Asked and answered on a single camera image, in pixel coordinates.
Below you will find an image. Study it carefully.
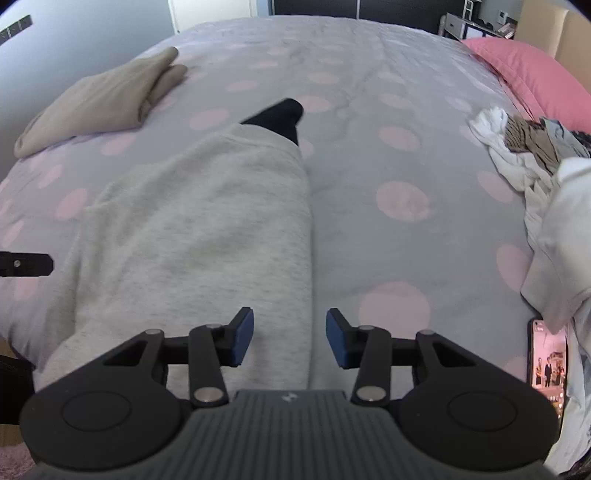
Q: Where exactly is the light grey sweatshirt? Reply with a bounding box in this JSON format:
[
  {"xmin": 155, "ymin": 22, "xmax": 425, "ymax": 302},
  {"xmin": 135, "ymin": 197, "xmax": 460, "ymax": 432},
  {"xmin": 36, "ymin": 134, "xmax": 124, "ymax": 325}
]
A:
[{"xmin": 34, "ymin": 99, "xmax": 312, "ymax": 391}]

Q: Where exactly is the smartphone with lit screen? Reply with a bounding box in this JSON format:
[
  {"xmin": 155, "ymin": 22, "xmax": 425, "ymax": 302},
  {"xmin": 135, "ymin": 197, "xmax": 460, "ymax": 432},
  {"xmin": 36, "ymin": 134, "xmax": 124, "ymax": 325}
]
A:
[{"xmin": 528, "ymin": 319, "xmax": 568, "ymax": 427}]

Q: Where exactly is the white garment pile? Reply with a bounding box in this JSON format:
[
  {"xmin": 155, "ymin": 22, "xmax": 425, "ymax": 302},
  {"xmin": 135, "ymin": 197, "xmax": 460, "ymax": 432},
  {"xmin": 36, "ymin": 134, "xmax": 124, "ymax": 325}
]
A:
[{"xmin": 468, "ymin": 107, "xmax": 590, "ymax": 473}]

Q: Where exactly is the polka dot bed cover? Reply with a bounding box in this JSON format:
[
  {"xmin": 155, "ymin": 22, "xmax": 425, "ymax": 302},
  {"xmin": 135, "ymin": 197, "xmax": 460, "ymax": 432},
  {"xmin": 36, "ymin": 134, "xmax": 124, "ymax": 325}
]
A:
[{"xmin": 1, "ymin": 16, "xmax": 534, "ymax": 390}]

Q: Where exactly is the folded beige garment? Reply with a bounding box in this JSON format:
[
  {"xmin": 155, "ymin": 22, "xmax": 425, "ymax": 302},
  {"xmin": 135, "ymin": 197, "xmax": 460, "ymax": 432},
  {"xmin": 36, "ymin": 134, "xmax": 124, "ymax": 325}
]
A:
[{"xmin": 14, "ymin": 47, "xmax": 187, "ymax": 159}]

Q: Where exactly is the brown patterned garment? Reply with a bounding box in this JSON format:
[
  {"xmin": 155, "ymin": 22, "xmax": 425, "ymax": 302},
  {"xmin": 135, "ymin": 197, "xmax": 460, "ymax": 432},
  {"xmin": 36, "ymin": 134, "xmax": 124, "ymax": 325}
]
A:
[{"xmin": 504, "ymin": 116, "xmax": 561, "ymax": 174}]

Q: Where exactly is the light blue grey garment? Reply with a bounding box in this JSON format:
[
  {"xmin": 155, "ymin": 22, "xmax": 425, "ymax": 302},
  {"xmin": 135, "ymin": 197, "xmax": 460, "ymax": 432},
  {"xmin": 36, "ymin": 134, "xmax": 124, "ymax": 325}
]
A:
[{"xmin": 541, "ymin": 117, "xmax": 590, "ymax": 161}]

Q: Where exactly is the pink pillow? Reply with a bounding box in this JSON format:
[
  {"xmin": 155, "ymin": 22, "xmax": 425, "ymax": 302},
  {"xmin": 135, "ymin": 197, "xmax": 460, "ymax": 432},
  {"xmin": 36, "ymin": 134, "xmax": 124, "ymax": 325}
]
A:
[{"xmin": 463, "ymin": 37, "xmax": 590, "ymax": 133}]

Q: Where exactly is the bedside table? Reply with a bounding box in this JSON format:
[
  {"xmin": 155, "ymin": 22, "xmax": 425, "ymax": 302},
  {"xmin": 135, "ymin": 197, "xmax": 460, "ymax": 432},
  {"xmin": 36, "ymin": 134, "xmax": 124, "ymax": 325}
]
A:
[{"xmin": 438, "ymin": 13, "xmax": 517, "ymax": 41}]

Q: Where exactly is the cream padded headboard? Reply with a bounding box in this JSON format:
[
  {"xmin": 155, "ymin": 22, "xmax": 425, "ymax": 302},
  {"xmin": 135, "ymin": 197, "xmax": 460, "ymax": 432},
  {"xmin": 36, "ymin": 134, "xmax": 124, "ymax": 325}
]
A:
[{"xmin": 515, "ymin": 0, "xmax": 590, "ymax": 69}]

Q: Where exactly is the black wardrobe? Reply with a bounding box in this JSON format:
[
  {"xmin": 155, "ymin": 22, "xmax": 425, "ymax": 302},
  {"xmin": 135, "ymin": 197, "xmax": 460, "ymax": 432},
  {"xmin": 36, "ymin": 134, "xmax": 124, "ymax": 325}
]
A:
[{"xmin": 269, "ymin": 0, "xmax": 464, "ymax": 22}]

